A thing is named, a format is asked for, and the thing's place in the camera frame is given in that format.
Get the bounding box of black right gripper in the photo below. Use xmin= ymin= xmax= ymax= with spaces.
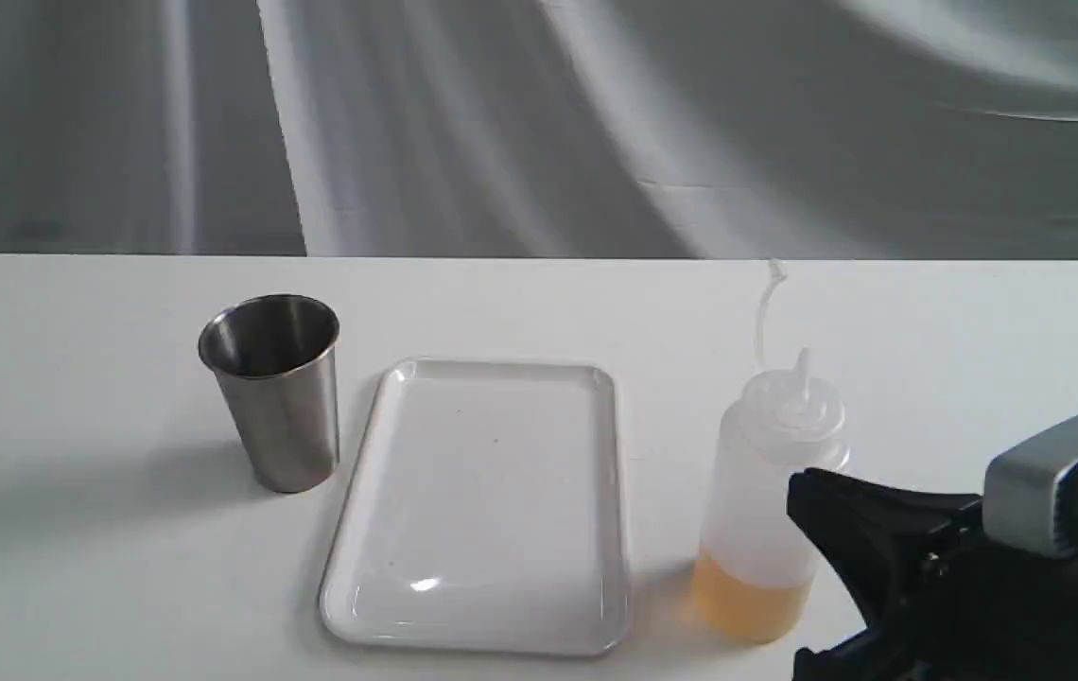
xmin=787 ymin=468 xmax=1078 ymax=681

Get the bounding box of translucent squeeze bottle amber liquid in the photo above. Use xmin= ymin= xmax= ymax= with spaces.
xmin=690 ymin=259 xmax=849 ymax=645

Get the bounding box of stainless steel cup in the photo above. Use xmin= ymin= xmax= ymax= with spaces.
xmin=197 ymin=293 xmax=340 ymax=494

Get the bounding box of white plastic tray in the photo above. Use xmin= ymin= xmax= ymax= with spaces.
xmin=318 ymin=358 xmax=633 ymax=658

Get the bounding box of grey backdrop cloth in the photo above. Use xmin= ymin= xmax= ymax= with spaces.
xmin=0 ymin=1 xmax=1078 ymax=259

